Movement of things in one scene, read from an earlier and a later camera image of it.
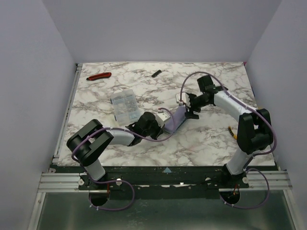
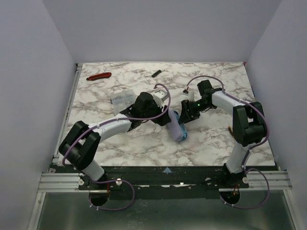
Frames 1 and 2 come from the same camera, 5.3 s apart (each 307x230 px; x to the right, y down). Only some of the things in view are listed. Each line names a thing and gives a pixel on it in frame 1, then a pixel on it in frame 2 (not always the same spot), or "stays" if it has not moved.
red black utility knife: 102,75 stays
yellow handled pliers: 234,135 stays
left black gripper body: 158,127 -> 163,118
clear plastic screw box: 124,107 stays
